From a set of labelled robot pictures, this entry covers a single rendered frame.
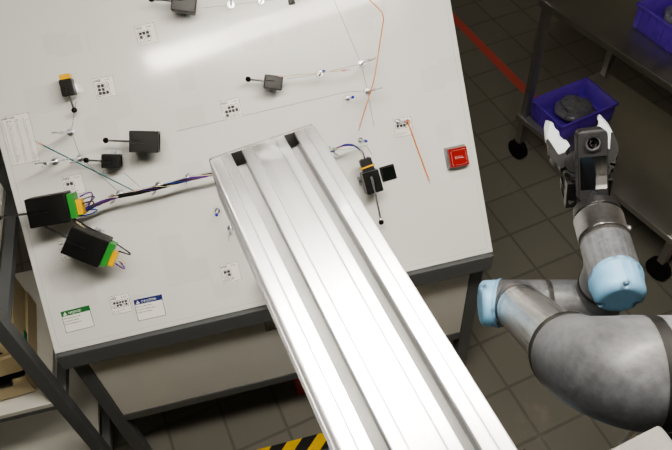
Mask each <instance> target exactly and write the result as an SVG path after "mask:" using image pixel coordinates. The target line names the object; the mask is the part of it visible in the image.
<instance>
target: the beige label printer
mask: <svg viewBox="0 0 672 450"><path fill-rule="evenodd" d="M11 322H12V323H13V324H14V325H15V327H16V328H17V329H18V331H19V332H20V333H21V334H22V336H23V337H24V338H25V339H26V341H27V342H28V343H29V345H30V346H31V347H32V348H33V350H34V351H35V352H36V353H37V311H36V303H35V301H34V300H33V299H32V297H31V296H30V294H29V293H28V292H26V291H25V290H24V289H23V287H22V286H21V284H20V283H19V282H18V280H17V279H16V277H15V284H14V296H13V308H12V320H11ZM36 388H38V386H37V385H36V384H35V383H34V382H33V380H32V379H31V378H30V377H29V376H28V374H27V373H26V372H25V371H24V370H23V369H22V367H21V366H20V365H19V364H18V363H17V361H16V360H15V359H14V358H13V357H12V356H11V354H10V353H9V352H8V351H7V350H6V348H5V347H4V346H3V345H2V344H1V343H0V401H2V400H5V399H9V398H12V397H16V396H19V395H22V394H26V393H29V392H33V391H35V390H36Z"/></svg>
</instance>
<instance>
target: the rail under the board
mask: <svg viewBox="0 0 672 450"><path fill-rule="evenodd" d="M493 257H494V255H493V253H492V252H490V253H486V254H481V255H477V256H473V257H468V258H464V259H460V260H455V261H451V262H447V263H443V264H438V265H434V266H430V267H425V268H421V269H417V270H413V271H408V272H406V273H407V274H408V276H409V278H410V279H411V281H412V282H413V284H414V286H415V287H417V286H422V285H426V284H430V283H434V282H438V281H443V280H447V279H451V278H455V277H460V276H464V275H468V274H472V273H477V272H481V271H485V270H489V269H491V267H492V262H493ZM269 321H273V319H272V316H271V314H270V312H269V310H268V307H267V305H262V306H258V307H254V308H249V309H245V310H241V311H236V312H232V313H228V314H224V315H219V316H215V317H211V318H206V319H202V320H198V321H194V322H189V323H185V324H181V325H176V326H172V327H168V328H163V329H159V330H155V331H151V332H146V333H142V334H138V335H133V336H129V337H125V338H121V339H116V340H112V341H108V342H103V343H99V344H95V345H91V346H86V347H82V348H78V349H73V350H69V351H65V352H60V353H56V359H57V360H58V361H59V363H60V364H61V365H62V367H63V368H64V369H65V370H66V369H70V368H74V367H78V366H83V365H87V364H91V363H95V362H100V361H104V360H108V359H112V358H116V357H121V356H125V355H129V354H133V353H138V352H142V351H146V350H150V349H155V348H159V347H163V346H167V345H172V344H176V343H180V342H184V341H188V340H193V339H197V338H201V337H205V336H210V335H214V334H218V333H222V332H227V331H231V330H235V329H239V328H244V327H248V326H252V325H256V324H261V323H265V322H269Z"/></svg>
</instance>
